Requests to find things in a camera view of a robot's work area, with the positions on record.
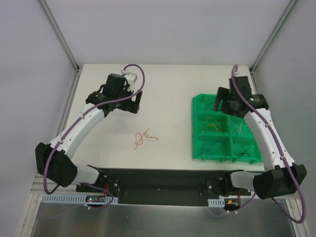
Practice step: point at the right aluminium frame post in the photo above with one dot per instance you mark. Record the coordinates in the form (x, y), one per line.
(273, 34)

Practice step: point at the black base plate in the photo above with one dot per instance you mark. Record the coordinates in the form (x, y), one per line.
(169, 187)

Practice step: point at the aluminium front rail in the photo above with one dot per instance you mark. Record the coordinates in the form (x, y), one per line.
(169, 187)

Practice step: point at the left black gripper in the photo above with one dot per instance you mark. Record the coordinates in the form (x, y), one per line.
(135, 104)

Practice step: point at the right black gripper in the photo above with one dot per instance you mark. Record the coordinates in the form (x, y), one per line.
(219, 98)

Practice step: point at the aluminium frame post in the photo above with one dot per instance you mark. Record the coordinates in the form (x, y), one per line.
(58, 34)
(273, 34)

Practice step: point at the green compartment tray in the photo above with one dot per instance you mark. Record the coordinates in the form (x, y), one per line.
(220, 137)

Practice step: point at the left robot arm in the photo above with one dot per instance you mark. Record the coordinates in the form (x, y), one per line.
(54, 159)

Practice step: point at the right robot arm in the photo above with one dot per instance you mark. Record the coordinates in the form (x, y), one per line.
(266, 138)

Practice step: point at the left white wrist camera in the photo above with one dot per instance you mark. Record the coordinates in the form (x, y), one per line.
(131, 77)

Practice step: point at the left aluminium frame post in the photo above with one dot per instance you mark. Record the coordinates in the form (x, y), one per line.
(58, 34)

